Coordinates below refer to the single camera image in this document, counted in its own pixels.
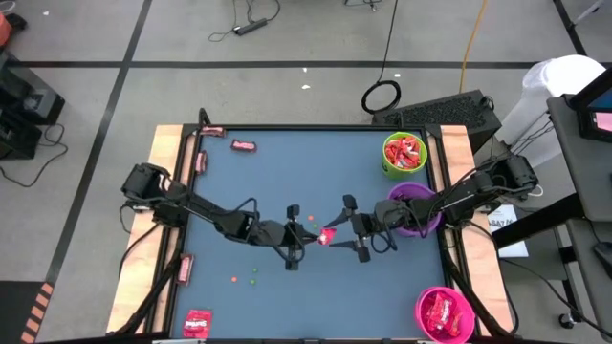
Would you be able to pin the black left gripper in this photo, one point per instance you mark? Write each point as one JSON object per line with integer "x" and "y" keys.
{"x": 282, "y": 234}

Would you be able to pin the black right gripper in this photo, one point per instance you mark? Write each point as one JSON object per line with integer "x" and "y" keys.
{"x": 378, "y": 220}

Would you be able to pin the brown chocolate bar wrapper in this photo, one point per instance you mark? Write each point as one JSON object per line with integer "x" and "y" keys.
{"x": 244, "y": 145}
{"x": 185, "y": 269}
{"x": 212, "y": 131}
{"x": 201, "y": 162}

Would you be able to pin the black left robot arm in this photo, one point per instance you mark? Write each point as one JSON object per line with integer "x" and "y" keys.
{"x": 191, "y": 205}

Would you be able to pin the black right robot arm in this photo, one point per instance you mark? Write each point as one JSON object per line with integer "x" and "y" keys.
{"x": 468, "y": 191}

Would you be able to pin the green plastic bucket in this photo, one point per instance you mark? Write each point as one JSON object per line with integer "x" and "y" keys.
{"x": 389, "y": 172}

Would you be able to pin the purple plastic bucket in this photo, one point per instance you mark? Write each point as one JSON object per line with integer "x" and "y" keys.
{"x": 416, "y": 190}

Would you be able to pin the pink plastic bucket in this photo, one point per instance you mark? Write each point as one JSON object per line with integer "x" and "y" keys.
{"x": 421, "y": 325}

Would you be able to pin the wooden board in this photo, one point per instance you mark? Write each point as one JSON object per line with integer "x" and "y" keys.
{"x": 162, "y": 143}
{"x": 456, "y": 138}

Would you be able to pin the black perforated computer case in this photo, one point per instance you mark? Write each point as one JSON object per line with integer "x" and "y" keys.
{"x": 440, "y": 112}

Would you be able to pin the white paper sheet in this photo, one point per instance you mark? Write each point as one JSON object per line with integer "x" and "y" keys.
{"x": 514, "y": 239}

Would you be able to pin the black power strip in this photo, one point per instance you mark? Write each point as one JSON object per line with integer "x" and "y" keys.
{"x": 251, "y": 27}

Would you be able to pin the white bag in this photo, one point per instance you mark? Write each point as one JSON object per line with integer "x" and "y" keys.
{"x": 550, "y": 95}

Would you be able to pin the grey desk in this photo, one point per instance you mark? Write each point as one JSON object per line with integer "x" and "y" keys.
{"x": 597, "y": 267}
{"x": 588, "y": 181}

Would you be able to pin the black monitor with screen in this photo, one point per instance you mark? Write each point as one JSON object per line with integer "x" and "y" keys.
{"x": 597, "y": 119}

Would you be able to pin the black equipment box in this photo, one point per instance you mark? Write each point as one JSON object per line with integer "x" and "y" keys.
{"x": 28, "y": 100}

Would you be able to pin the black floor object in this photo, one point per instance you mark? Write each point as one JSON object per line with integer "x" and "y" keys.
{"x": 16, "y": 21}

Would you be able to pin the orange object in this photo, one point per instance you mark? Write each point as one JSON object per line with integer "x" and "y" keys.
{"x": 4, "y": 28}

